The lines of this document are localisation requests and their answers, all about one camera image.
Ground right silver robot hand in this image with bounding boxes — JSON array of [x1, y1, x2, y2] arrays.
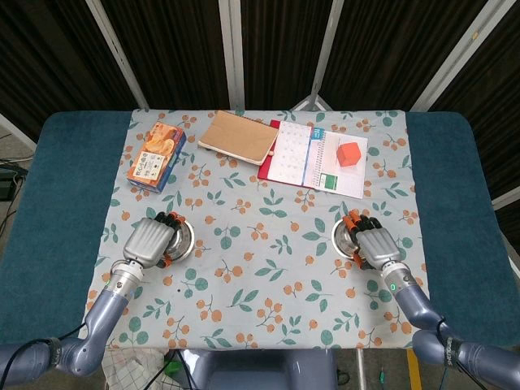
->
[[342, 210, 403, 272]]

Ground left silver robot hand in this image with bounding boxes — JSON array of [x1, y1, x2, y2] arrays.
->
[[121, 210, 189, 270]]

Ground stainless steel bowl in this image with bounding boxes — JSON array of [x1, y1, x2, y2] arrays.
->
[[164, 219, 196, 262], [331, 221, 363, 258]]

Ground orange snack box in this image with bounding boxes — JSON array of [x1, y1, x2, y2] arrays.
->
[[125, 123, 188, 194]]

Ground orange cube block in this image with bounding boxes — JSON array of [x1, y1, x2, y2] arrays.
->
[[336, 141, 363, 168]]

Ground teal blue table cover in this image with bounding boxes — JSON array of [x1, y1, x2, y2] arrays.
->
[[0, 110, 520, 351]]

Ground floral fruit-print tablecloth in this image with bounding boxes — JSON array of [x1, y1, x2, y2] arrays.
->
[[78, 108, 436, 351]]

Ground open red spiral planner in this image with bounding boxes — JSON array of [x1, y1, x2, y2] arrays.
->
[[257, 119, 369, 200]]

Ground metal table leg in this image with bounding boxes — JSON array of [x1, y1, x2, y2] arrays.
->
[[355, 349, 367, 390]]

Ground white checkered cloth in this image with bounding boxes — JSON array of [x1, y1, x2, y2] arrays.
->
[[101, 347, 180, 390]]

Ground brown kraft notebook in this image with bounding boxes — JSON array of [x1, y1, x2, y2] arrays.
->
[[197, 110, 281, 167]]

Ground grey-blue robot torso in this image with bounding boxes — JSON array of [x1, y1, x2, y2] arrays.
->
[[178, 348, 340, 390]]

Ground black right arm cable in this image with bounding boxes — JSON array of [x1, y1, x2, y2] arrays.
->
[[435, 318, 457, 369]]

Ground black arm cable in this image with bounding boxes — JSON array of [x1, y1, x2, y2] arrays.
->
[[0, 320, 89, 390], [435, 318, 457, 369]]

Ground white partition frame post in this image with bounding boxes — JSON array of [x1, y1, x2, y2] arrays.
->
[[409, 0, 518, 113], [290, 0, 346, 111], [84, 0, 150, 111], [218, 0, 246, 111], [491, 184, 520, 211], [0, 112, 37, 152]]

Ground black device with cables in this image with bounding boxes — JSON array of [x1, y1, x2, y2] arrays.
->
[[0, 158, 30, 201]]

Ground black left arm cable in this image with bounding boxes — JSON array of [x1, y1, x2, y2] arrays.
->
[[0, 320, 89, 390]]

